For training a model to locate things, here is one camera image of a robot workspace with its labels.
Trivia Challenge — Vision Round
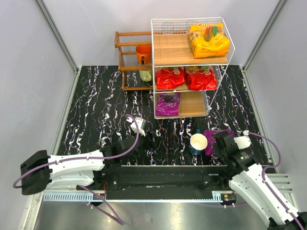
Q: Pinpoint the purple candy bag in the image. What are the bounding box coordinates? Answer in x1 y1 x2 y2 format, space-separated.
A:
155 92 180 116
202 129 235 157

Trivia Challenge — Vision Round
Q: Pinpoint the blue white cup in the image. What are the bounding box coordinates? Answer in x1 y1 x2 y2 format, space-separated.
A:
189 129 208 156

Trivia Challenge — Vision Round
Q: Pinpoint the large red candy bag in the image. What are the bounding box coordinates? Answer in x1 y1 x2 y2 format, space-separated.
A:
155 67 185 90

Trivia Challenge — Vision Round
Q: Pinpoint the small red candy bag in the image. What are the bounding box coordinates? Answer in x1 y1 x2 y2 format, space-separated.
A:
184 66 217 91

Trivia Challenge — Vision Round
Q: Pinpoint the yellow mango candy bag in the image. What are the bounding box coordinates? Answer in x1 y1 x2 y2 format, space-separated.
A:
189 23 230 58

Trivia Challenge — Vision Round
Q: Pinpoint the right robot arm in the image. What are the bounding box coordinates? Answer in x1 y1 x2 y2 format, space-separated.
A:
213 131 307 230

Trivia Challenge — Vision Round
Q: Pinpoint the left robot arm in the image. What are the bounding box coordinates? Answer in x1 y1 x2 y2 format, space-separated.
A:
19 132 156 196

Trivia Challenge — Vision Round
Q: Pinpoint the light green mug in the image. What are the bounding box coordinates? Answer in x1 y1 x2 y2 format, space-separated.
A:
139 69 152 82

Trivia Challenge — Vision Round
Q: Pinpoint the orange mug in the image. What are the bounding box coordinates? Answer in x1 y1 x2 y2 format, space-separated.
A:
136 45 152 65

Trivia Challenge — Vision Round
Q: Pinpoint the brown wooden rack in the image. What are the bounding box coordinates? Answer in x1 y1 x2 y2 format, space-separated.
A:
114 31 153 91

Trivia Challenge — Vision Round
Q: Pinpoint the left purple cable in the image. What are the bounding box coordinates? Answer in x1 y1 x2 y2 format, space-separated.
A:
13 114 140 225

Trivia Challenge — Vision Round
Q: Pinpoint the purple cable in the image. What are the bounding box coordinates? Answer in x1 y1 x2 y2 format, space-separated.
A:
13 114 140 225
199 131 304 230

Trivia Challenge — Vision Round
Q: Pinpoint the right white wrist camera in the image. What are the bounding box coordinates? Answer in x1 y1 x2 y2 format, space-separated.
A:
234 130 251 150

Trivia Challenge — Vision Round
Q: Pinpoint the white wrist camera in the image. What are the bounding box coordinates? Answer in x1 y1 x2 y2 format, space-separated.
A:
234 130 251 150
127 117 146 136

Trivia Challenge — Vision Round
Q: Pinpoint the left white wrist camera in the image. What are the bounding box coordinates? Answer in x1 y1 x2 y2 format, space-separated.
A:
127 117 146 136

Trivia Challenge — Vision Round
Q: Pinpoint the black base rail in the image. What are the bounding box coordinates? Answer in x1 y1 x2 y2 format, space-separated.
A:
87 165 232 202

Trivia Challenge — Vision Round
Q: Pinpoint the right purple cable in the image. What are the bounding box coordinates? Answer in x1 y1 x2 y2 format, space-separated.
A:
199 131 304 230

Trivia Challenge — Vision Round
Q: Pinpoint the white wire wooden shelf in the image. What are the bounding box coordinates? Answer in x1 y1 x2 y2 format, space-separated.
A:
151 17 235 119

